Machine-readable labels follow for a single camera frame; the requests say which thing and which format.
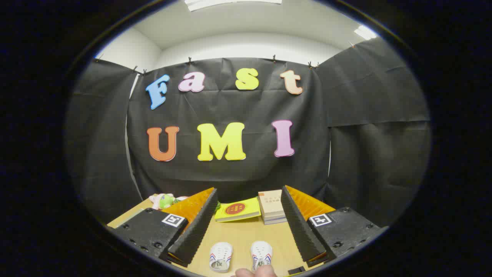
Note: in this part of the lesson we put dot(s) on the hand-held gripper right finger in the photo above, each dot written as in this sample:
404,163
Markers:
298,227

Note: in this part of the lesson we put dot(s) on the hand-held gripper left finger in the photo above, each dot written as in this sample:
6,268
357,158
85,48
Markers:
196,231

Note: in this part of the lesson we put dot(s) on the white canvas shoe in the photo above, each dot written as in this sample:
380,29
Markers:
221,256
261,254

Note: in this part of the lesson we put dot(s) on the blue-edged book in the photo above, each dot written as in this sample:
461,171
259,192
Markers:
276,222

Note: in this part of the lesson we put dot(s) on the thin beige book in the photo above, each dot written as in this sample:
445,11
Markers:
275,219

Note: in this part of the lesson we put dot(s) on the thick beige book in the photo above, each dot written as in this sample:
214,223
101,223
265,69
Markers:
271,204

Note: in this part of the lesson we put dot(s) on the green and pink plush toy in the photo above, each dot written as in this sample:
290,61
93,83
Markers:
165,201

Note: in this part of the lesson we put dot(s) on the small black block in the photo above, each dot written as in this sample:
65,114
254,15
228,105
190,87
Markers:
296,271

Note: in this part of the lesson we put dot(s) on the yellow book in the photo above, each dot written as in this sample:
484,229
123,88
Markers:
238,209

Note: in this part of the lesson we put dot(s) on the ceiling light panel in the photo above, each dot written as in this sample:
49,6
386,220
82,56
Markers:
230,3
365,32

